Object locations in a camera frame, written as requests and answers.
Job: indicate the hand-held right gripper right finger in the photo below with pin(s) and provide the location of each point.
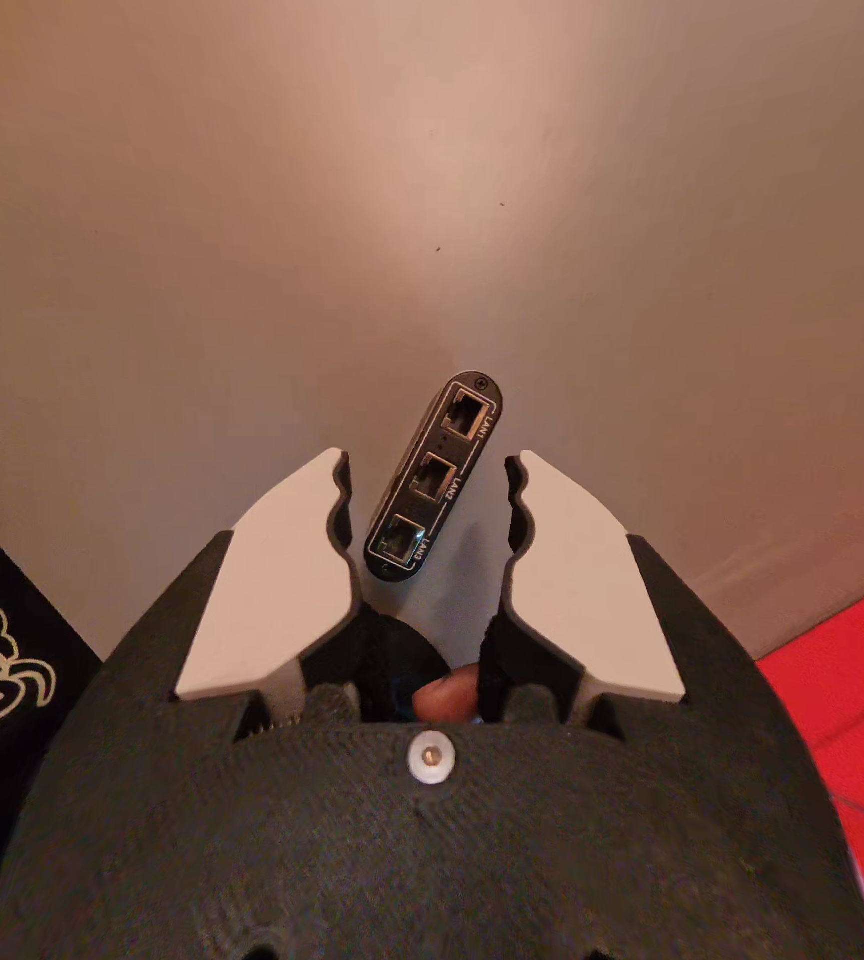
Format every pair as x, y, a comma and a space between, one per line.
589, 592

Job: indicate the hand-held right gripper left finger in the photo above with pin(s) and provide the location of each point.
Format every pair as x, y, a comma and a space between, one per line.
274, 585

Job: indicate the black ethernet hub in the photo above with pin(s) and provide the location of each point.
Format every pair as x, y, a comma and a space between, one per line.
432, 517

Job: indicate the person's right hand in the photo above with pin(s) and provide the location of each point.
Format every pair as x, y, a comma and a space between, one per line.
447, 694

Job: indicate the black printed cloth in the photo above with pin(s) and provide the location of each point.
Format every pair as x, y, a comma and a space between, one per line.
19, 592

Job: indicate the red plastic bin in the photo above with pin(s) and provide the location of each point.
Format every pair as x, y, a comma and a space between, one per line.
844, 675

